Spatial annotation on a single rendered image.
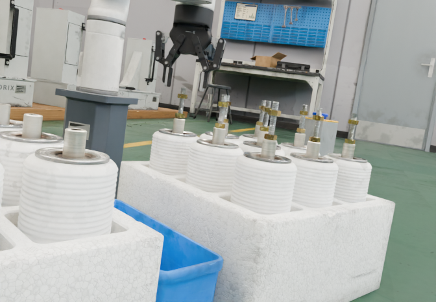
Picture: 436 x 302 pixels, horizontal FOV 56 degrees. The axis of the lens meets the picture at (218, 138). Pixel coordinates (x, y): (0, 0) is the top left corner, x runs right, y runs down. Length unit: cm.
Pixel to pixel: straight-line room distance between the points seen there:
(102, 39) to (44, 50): 243
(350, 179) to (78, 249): 53
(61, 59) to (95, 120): 235
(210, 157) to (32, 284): 38
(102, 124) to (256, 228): 55
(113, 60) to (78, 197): 64
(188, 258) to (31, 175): 29
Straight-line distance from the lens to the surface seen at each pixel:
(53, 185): 43
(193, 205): 66
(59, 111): 312
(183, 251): 64
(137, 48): 450
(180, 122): 81
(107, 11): 103
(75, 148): 45
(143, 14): 682
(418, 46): 590
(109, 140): 102
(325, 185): 71
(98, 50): 102
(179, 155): 78
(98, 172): 43
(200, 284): 57
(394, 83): 582
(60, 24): 338
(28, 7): 306
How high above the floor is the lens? 34
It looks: 6 degrees down
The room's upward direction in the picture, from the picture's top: 8 degrees clockwise
